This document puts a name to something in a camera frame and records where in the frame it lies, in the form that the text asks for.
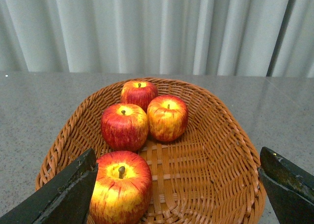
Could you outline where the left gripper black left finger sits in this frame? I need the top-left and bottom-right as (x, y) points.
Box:
(0, 149), (98, 224)

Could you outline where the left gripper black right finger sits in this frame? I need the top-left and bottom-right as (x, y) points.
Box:
(258, 147), (314, 224)

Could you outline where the red yellow apple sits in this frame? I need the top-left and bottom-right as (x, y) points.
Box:
(90, 151), (153, 224)

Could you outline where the left brown wicker basket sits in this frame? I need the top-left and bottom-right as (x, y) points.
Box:
(35, 77), (266, 224)

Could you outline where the white pleated curtain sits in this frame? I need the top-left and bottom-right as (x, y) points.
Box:
(0, 0), (314, 77)

